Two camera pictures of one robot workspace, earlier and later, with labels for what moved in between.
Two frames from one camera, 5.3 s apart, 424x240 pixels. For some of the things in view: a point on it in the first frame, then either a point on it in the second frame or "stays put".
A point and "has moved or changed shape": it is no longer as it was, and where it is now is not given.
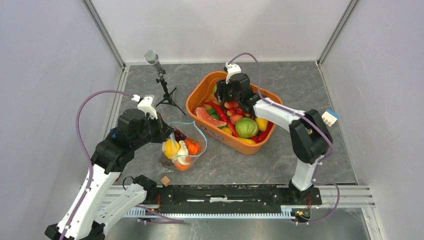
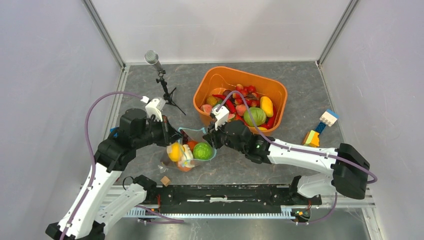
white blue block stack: x=330 y=117 stays put
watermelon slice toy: x=203 y=114 → x=206 y=108
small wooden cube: x=165 y=181 stays put
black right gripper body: x=228 y=94 → x=222 y=140
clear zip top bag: x=186 y=143 has moved or changed shape
